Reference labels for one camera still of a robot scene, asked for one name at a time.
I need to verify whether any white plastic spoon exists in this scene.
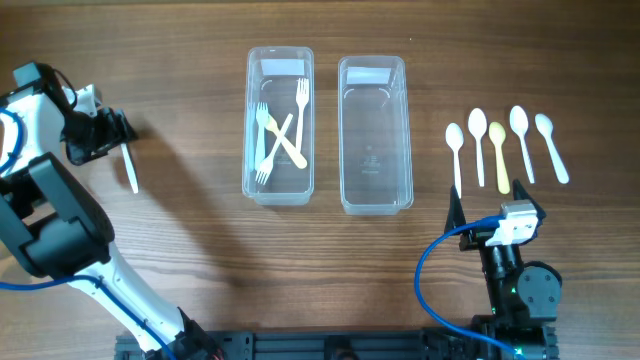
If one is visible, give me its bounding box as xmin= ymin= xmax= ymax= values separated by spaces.
xmin=468 ymin=108 xmax=488 ymax=187
xmin=509 ymin=105 xmax=535 ymax=184
xmin=535 ymin=113 xmax=570 ymax=184
xmin=445 ymin=123 xmax=464 ymax=198

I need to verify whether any yellow plastic fork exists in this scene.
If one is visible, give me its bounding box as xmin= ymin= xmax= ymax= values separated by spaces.
xmin=266 ymin=114 xmax=308 ymax=169

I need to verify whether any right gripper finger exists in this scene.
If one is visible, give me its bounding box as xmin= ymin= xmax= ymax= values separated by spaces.
xmin=444 ymin=185 xmax=466 ymax=232
xmin=512 ymin=179 xmax=546 ymax=220

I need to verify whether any blue cable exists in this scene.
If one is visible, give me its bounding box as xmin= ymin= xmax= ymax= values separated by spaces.
xmin=0 ymin=107 xmax=179 ymax=360
xmin=413 ymin=215 xmax=526 ymax=360

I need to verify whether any curved white plastic fork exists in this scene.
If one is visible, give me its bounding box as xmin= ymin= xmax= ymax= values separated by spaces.
xmin=295 ymin=78 xmax=310 ymax=151

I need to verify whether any thin white plastic fork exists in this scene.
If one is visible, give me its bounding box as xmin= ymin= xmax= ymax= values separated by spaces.
xmin=256 ymin=113 xmax=293 ymax=185

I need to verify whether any wide white plastic fork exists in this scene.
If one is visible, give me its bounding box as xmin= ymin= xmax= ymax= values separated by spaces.
xmin=254 ymin=102 xmax=269 ymax=169

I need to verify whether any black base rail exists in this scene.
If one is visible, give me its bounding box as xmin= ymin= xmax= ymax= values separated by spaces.
xmin=114 ymin=328 xmax=559 ymax=360

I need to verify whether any right blue cable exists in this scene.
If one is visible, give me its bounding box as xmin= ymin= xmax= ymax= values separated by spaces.
xmin=413 ymin=215 xmax=526 ymax=360

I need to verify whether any clear plastic container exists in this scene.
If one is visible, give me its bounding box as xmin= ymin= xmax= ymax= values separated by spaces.
xmin=338 ymin=55 xmax=414 ymax=216
xmin=242 ymin=46 xmax=315 ymax=206

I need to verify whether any yellow plastic spoon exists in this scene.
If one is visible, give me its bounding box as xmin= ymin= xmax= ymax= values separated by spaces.
xmin=489 ymin=122 xmax=510 ymax=194

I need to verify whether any left clear plastic container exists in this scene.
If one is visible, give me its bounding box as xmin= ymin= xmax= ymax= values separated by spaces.
xmin=242 ymin=46 xmax=315 ymax=206

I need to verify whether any left blue cable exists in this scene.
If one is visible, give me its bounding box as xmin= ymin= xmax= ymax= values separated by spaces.
xmin=0 ymin=107 xmax=179 ymax=360

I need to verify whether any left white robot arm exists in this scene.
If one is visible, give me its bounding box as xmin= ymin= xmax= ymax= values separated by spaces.
xmin=1 ymin=61 xmax=224 ymax=359

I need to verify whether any right clear plastic container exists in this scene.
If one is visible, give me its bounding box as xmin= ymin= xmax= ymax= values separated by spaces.
xmin=338 ymin=55 xmax=414 ymax=216

